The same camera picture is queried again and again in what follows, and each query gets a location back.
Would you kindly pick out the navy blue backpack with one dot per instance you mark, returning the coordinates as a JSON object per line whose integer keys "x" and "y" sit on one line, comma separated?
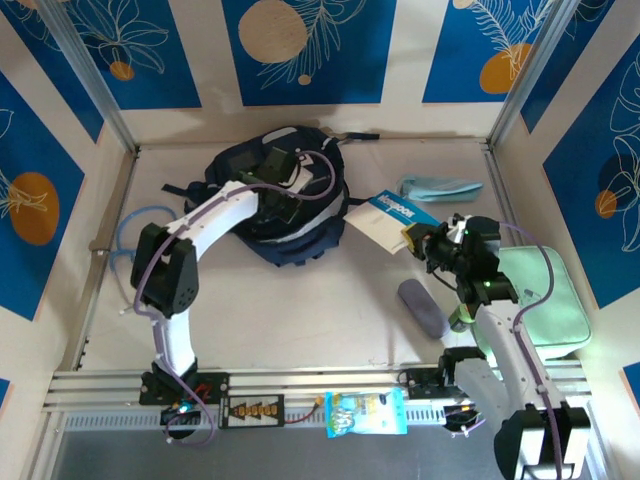
{"x": 310, "y": 235}

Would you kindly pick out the white blue notebook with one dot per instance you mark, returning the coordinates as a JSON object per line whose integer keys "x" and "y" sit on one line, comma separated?
{"x": 380, "y": 220}

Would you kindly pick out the light blue pencil pouch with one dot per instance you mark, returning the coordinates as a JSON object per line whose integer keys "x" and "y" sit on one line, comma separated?
{"x": 440, "y": 190}

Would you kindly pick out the grey glasses case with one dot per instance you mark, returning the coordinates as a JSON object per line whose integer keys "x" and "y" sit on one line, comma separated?
{"x": 422, "y": 307}

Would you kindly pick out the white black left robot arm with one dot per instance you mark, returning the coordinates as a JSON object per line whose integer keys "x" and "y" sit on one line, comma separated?
{"x": 220, "y": 220}

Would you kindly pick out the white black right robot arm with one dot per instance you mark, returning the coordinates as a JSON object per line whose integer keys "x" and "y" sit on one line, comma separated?
{"x": 505, "y": 350}

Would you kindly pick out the green bottle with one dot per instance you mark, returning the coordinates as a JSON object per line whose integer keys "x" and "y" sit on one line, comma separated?
{"x": 457, "y": 320}

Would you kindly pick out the mint green zip pouch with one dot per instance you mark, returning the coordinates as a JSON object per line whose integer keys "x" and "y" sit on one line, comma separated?
{"x": 560, "y": 320}

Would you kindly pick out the blue snack package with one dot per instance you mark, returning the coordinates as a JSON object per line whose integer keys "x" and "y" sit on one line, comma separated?
{"x": 365, "y": 412}

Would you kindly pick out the black power distribution board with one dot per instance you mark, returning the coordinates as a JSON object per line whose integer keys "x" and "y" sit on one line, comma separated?
{"x": 252, "y": 411}

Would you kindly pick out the grey metal sheet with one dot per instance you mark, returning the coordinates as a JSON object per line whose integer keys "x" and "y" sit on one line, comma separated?
{"x": 300, "y": 457}

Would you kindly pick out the right aluminium side rail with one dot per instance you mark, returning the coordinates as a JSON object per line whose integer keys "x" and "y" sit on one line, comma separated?
{"x": 504, "y": 200}

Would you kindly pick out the aluminium side rail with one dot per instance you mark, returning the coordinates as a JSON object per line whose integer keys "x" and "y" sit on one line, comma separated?
{"x": 504, "y": 200}
{"x": 124, "y": 190}

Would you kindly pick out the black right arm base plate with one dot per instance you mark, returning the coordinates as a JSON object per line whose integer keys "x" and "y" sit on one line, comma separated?
{"x": 420, "y": 382}

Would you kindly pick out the left aluminium side rail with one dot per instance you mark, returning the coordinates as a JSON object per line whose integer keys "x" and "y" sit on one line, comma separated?
{"x": 124, "y": 190}

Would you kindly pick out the aluminium table edge rail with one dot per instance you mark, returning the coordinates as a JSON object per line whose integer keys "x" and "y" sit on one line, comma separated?
{"x": 310, "y": 382}

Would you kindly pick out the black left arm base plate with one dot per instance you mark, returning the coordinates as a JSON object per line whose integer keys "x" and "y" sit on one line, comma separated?
{"x": 217, "y": 385}

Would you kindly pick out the small metal bracket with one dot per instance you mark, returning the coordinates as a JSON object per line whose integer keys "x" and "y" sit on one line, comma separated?
{"x": 98, "y": 247}

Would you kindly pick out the right aluminium frame post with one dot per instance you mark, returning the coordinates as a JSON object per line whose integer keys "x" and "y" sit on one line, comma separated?
{"x": 529, "y": 75}

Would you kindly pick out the aluminium frame post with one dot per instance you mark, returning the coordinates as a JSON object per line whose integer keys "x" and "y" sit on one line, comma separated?
{"x": 529, "y": 75}
{"x": 89, "y": 75}

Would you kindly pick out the left aluminium frame post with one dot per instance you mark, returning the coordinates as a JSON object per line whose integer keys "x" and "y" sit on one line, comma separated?
{"x": 89, "y": 75}

